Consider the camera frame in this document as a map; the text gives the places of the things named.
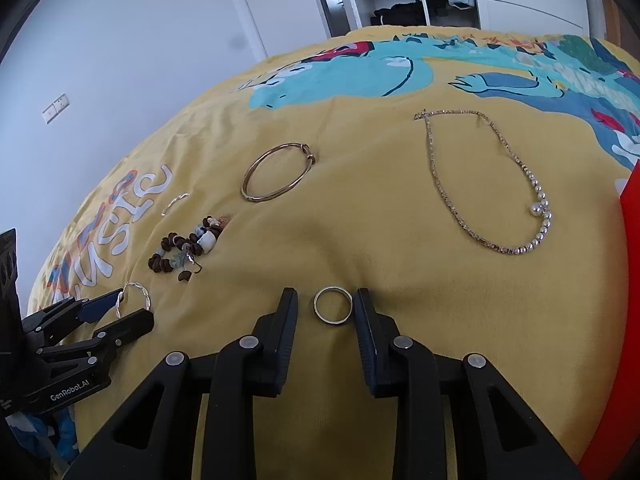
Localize twisted silver hoop ring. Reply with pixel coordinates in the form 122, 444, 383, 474
114, 282, 152, 320

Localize plain silver ring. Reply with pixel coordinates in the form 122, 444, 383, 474
312, 286, 355, 326

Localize brown wooden bead bracelet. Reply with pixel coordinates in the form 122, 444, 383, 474
147, 213, 225, 284

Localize thin gold bangle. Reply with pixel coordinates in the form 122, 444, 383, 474
240, 142, 317, 204

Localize gold chain pearl necklace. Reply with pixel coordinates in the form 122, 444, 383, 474
413, 107, 554, 256

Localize red white jewelry box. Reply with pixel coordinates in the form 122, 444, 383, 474
578, 168, 639, 479

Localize white bedroom door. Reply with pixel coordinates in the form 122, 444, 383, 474
246, 0, 330, 56

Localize yellow dinosaur print bedspread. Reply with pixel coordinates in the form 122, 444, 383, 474
29, 27, 639, 479

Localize folded black clothes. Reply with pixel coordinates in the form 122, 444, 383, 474
370, 0, 447, 26

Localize brown wooden headboard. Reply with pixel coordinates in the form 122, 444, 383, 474
602, 0, 640, 58

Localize small silver open ring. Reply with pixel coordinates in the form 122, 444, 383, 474
159, 192, 192, 218

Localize white wall switch plate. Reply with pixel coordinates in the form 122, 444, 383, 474
41, 93, 70, 125

